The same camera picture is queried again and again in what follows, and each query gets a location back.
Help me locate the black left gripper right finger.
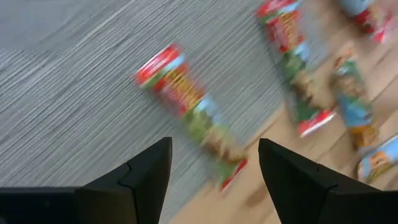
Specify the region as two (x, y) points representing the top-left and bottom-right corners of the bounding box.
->
(257, 138), (398, 224)

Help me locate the orange blue green granola bar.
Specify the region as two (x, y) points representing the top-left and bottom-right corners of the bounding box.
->
(330, 50), (379, 151)

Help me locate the orange chewy granola bar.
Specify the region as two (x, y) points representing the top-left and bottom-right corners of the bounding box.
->
(356, 134), (398, 184)

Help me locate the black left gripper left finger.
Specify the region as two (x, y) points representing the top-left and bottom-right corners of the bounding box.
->
(0, 136), (173, 224)

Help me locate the red green granola bar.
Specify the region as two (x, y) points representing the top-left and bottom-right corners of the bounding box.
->
(134, 42), (249, 193)
(256, 0), (337, 138)

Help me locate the blue red granola bar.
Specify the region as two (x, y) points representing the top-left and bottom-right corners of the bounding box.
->
(338, 0), (395, 44)

